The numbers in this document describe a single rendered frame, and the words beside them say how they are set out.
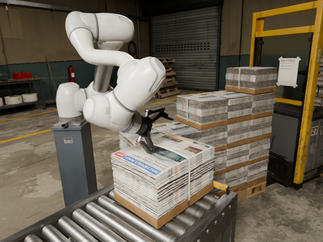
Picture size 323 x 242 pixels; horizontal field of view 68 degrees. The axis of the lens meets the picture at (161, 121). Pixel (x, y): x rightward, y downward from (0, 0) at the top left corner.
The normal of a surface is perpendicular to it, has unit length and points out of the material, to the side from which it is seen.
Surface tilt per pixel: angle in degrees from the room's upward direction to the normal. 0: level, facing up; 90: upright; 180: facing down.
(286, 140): 90
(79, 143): 90
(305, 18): 90
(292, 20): 90
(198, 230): 0
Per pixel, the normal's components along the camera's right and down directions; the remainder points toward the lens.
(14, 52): 0.76, 0.15
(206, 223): -0.03, -0.96
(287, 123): -0.88, 0.15
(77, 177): -0.04, 0.27
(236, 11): -0.65, 0.22
